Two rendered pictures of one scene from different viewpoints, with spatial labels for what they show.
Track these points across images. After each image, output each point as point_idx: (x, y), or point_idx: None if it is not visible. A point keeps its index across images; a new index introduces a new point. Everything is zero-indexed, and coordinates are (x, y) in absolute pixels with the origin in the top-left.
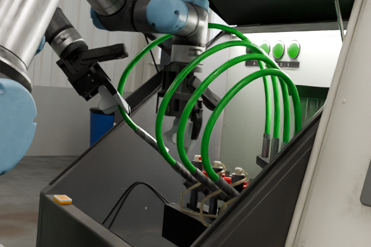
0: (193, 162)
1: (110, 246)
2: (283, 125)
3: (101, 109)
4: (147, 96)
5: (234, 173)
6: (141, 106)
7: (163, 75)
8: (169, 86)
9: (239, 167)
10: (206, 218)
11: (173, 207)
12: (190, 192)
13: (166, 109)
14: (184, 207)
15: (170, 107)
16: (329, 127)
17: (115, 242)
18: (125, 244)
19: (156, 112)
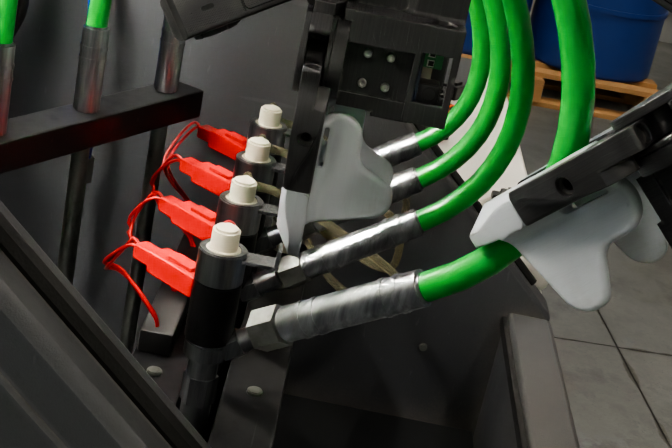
0: (250, 253)
1: (577, 438)
2: None
3: (641, 257)
4: (47, 266)
5: (268, 161)
6: (129, 354)
7: None
8: None
9: (251, 140)
10: (251, 351)
11: (271, 440)
12: (214, 371)
13: (442, 84)
14: (226, 426)
15: (448, 61)
16: None
17: (558, 441)
18: (539, 425)
19: (443, 123)
